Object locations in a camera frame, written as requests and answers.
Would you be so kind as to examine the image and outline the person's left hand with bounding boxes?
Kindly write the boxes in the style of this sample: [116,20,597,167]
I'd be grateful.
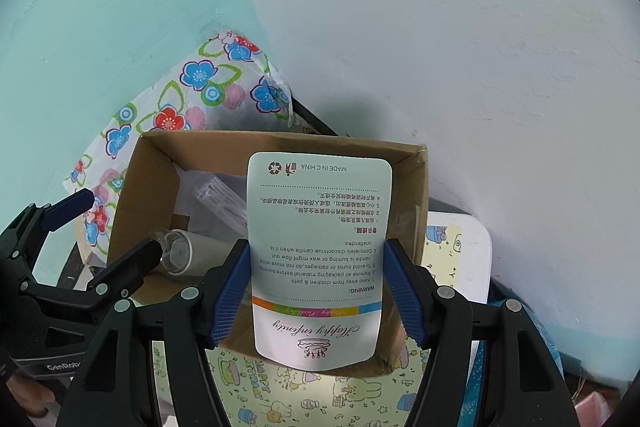
[5,374,58,419]

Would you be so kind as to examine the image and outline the white roll with cardboard core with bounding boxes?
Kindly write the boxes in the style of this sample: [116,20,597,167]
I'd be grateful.
[160,229,236,278]

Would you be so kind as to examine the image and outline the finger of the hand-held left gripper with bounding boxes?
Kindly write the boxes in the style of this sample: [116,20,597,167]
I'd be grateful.
[0,188,96,293]
[20,237,163,313]

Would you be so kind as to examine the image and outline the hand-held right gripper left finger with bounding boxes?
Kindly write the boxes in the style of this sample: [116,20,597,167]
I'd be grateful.
[55,239,251,427]

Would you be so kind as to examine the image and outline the yellow birthday print mat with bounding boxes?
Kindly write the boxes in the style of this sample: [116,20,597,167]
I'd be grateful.
[152,224,463,427]

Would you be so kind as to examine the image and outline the clear plastic bag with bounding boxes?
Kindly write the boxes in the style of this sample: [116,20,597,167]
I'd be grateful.
[194,174,249,238]

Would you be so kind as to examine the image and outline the brown cardboard box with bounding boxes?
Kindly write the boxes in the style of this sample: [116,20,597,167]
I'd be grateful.
[107,130,429,378]

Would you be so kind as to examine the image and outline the floral printed cloth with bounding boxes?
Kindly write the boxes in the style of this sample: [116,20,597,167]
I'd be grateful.
[65,29,296,265]

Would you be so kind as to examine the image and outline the blue dotted bag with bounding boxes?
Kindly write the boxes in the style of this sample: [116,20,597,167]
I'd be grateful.
[465,299,563,427]

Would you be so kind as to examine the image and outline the small white table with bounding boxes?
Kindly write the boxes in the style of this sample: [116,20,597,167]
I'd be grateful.
[150,211,493,427]

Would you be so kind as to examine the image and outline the white printed packet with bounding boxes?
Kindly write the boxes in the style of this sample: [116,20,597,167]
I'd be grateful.
[246,152,395,370]

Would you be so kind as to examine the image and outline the white paper sheet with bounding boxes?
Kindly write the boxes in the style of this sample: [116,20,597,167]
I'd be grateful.
[172,162,211,218]

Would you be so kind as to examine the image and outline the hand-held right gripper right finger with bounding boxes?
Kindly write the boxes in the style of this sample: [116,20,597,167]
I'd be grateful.
[382,238,576,427]

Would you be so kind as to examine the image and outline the pink bag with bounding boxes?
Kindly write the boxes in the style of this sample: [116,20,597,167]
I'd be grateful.
[575,389,613,425]

